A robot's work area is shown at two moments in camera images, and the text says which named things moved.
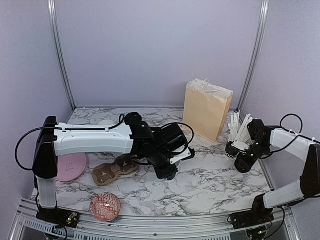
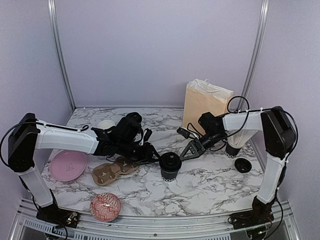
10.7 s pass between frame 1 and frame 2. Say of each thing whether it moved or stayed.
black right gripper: moved
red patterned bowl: stayed
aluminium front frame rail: stayed
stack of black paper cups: stayed
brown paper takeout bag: stayed
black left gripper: moved
